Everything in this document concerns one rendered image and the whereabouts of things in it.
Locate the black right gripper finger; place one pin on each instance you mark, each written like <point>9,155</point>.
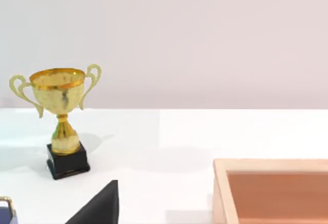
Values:
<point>102,206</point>

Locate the gold trophy with black base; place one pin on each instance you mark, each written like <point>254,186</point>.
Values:
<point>60,98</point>

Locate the blue object with gold trim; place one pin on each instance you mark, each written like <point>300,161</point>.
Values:
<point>7,212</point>

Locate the shallow salmon-coloured box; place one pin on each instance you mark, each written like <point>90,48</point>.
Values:
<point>274,193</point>

